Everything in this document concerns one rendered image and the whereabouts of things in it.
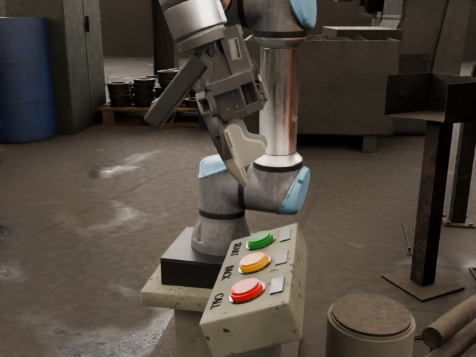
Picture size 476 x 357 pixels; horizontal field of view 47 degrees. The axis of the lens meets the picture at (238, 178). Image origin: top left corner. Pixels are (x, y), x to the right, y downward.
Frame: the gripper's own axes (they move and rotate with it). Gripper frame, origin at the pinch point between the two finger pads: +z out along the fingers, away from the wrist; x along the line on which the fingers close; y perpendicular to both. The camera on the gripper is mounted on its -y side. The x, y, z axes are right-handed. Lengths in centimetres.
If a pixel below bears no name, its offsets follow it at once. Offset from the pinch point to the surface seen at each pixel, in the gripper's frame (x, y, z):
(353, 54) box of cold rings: 296, 35, 14
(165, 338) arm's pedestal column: 60, -50, 53
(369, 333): -8.7, 11.3, 23.1
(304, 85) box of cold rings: 294, -1, 22
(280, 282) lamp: -14.5, 3.8, 10.2
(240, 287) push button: -14.9, -1.0, 9.3
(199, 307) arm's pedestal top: 36, -27, 35
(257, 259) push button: -8.1, 0.5, 9.2
